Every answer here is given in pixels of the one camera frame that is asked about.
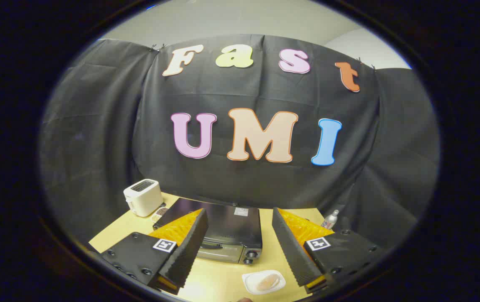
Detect black backdrop cloth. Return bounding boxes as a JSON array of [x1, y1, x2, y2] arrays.
[[39, 34, 441, 252]]

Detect sugar coated bread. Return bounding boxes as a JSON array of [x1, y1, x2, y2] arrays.
[[258, 275, 281, 291]]

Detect black toaster oven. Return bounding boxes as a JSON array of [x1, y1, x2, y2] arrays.
[[153, 198, 263, 266]]

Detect white bread toaster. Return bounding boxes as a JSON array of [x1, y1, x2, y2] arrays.
[[123, 179, 164, 217]]

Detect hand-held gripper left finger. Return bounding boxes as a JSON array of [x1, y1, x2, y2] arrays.
[[101, 208, 209, 295]]

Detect small patterned object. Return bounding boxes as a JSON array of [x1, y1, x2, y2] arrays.
[[151, 205, 168, 223]]

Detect white plate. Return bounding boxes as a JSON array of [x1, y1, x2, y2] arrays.
[[242, 270, 286, 295]]

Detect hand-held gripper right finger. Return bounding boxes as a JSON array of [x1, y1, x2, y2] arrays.
[[272, 208, 385, 294]]

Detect pink label drink bottle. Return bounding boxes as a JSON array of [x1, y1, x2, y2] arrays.
[[322, 209, 340, 230]]

